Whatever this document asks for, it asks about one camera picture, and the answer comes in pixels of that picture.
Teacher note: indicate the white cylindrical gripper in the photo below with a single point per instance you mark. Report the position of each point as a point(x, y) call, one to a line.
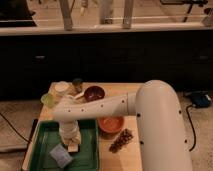
point(70, 132)

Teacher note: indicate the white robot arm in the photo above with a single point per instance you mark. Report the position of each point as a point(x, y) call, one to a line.
point(161, 129)

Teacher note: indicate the green plastic tray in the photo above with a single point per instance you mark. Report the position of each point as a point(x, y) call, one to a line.
point(47, 137)

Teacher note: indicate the orange bowl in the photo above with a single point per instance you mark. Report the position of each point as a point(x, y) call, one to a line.
point(111, 125)

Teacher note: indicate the white spoon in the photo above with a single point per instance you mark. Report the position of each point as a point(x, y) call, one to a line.
point(75, 97)

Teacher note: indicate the green cup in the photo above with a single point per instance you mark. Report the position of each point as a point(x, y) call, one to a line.
point(48, 100)

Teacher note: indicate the dark maroon bowl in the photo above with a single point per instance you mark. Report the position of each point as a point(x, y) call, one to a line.
point(94, 93)

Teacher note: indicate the white cup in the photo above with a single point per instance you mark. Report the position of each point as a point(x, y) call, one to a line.
point(61, 88)

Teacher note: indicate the dark small jar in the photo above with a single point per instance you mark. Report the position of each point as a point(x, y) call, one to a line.
point(77, 83)

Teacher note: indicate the dark cabinet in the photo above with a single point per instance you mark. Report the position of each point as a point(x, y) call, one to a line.
point(29, 64)

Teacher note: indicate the black blue device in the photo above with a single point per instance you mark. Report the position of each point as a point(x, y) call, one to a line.
point(200, 99)

